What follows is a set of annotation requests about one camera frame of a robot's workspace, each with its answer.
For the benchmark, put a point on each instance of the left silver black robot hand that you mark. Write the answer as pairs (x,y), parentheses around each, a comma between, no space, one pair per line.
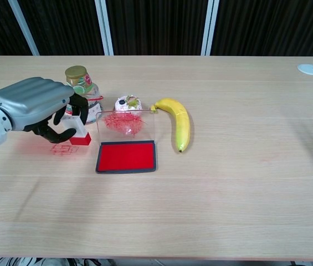
(34,102)

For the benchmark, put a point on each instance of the clear block with red base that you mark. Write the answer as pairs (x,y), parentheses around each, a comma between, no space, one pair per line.
(81,135)

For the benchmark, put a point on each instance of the clear bottle with gold cap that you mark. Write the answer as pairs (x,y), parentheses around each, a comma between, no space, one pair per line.
(77,74)

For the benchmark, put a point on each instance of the red ink pad clear lid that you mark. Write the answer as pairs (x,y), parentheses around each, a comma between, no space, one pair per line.
(125,156)

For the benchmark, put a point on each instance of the yellow banana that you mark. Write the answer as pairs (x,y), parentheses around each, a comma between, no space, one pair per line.
(182,124)

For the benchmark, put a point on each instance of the white partition post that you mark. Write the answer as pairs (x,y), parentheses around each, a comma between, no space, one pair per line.
(24,27)
(210,27)
(104,27)

